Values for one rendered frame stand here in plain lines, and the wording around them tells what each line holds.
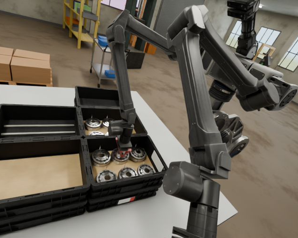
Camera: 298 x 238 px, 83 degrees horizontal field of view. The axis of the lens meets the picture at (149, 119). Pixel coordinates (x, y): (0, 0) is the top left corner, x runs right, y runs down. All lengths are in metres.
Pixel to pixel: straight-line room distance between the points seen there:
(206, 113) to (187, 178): 0.17
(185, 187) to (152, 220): 0.70
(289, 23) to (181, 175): 11.60
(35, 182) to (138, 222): 0.52
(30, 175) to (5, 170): 0.10
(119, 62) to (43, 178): 0.63
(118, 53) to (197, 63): 0.43
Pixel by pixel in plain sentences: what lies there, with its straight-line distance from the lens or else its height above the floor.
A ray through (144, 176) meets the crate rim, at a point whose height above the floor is 0.93.
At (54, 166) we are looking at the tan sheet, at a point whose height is 0.83.
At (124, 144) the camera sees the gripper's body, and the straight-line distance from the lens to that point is 0.91.
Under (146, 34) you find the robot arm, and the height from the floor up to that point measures 1.48.
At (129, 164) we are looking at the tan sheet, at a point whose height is 0.83.
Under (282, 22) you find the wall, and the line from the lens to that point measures 11.94.
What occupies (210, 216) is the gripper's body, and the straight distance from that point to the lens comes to 0.39.
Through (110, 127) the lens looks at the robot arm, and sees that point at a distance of 0.83.
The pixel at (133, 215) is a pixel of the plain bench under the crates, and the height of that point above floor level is 0.70.
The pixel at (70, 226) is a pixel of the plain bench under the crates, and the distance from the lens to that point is 0.95.
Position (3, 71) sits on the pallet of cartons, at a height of 0.26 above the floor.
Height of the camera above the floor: 1.58
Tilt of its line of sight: 31 degrees down
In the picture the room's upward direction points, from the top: 20 degrees clockwise
